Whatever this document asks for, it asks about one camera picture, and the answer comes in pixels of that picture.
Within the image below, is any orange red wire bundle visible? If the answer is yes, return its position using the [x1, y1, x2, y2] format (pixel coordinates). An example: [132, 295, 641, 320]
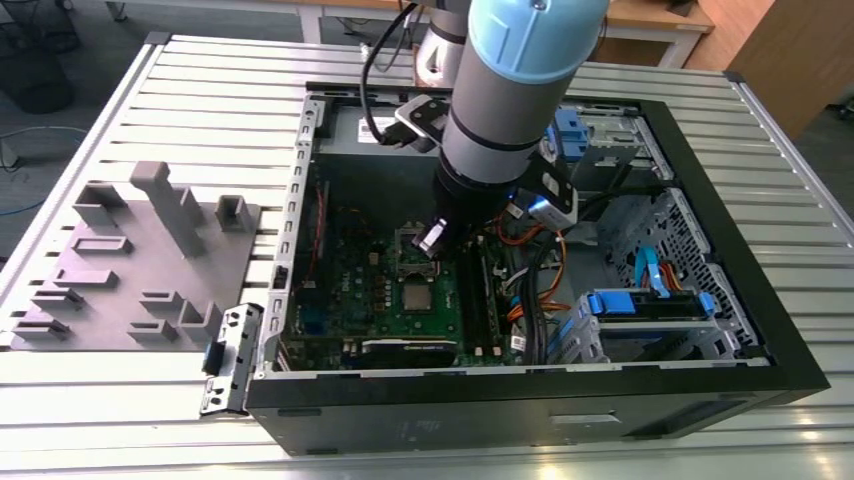
[497, 222, 570, 326]

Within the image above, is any black PC case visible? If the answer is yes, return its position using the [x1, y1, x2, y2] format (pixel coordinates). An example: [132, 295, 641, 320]
[243, 79, 833, 456]

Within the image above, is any wooden desk white frame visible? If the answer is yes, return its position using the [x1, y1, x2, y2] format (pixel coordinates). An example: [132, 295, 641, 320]
[603, 0, 717, 69]

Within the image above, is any CPU socket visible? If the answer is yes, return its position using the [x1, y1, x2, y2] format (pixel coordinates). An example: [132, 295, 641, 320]
[398, 277, 442, 320]

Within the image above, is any brown wooden cabinet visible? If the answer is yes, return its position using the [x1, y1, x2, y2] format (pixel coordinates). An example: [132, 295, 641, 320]
[686, 0, 854, 139]

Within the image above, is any green motherboard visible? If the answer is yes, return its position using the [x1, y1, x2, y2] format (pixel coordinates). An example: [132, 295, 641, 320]
[286, 199, 519, 372]

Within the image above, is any black graphics card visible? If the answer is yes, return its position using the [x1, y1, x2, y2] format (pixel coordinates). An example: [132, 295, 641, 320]
[359, 338, 463, 369]

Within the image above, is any metal slot bracket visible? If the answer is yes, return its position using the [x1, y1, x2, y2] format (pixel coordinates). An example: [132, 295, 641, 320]
[198, 301, 267, 417]

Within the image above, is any black camera cable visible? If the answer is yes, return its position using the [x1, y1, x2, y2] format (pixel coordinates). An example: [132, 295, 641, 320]
[358, 2, 419, 147]

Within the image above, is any grey metal disk cage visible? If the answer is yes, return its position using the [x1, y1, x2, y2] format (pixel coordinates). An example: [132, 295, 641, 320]
[573, 289, 762, 364]

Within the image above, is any thick black cable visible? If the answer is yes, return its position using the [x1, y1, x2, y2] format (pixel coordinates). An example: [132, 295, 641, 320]
[519, 184, 673, 364]

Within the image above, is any hard disk in blue carrier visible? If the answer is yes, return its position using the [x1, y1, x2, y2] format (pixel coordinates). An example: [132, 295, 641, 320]
[586, 290, 717, 321]

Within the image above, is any grey power supply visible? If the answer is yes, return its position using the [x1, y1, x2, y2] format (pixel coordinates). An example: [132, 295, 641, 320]
[314, 106, 450, 224]

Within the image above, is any blue drive bay latch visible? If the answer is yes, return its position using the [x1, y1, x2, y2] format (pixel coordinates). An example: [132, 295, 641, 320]
[550, 108, 593, 164]

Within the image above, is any black bin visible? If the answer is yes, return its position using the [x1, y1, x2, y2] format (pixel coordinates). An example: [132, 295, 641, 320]
[0, 19, 76, 115]

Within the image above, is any blue flat wire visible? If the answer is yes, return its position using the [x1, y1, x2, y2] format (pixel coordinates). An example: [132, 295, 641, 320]
[551, 318, 583, 363]
[635, 246, 673, 300]

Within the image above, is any grey metal drive cage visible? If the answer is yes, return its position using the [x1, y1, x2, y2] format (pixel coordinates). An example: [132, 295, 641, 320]
[546, 104, 675, 226]

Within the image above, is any thin red wire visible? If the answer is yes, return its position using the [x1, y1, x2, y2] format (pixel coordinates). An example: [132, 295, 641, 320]
[303, 178, 334, 290]

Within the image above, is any silver CPU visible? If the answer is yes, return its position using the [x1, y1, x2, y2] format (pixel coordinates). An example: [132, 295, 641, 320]
[402, 285, 437, 312]

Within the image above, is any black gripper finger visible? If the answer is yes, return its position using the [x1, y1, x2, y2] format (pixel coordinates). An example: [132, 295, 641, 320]
[411, 217, 449, 262]

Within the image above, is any grey parts rack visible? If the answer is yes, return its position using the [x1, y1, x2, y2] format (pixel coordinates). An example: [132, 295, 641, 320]
[8, 160, 266, 354]

